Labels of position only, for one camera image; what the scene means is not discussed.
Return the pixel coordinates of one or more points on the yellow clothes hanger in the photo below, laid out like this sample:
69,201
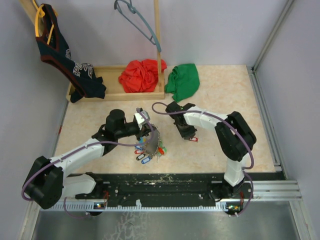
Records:
40,14

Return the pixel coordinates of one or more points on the bunch of coloured keys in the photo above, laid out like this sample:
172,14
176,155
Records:
144,158

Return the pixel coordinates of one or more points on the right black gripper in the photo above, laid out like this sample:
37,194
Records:
186,135

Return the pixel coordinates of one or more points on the wooden tray rack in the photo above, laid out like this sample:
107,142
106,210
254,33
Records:
110,73

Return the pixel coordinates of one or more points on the red crumpled cloth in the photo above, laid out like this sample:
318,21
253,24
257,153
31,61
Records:
140,76

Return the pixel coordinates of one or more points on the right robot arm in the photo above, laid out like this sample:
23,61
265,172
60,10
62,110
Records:
235,137

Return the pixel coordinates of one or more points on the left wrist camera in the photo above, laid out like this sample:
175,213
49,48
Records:
141,117

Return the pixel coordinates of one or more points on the grey cable duct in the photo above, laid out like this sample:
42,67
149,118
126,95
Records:
101,206

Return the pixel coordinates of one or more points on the navy blue tank top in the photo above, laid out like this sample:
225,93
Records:
58,54

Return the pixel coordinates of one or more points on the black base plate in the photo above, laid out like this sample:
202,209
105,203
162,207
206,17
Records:
166,190

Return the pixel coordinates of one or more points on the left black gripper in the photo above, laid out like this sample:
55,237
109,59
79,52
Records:
146,128

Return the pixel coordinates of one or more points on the green crumpled cloth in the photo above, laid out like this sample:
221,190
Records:
183,82

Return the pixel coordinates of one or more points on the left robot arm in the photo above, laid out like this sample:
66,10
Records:
49,179

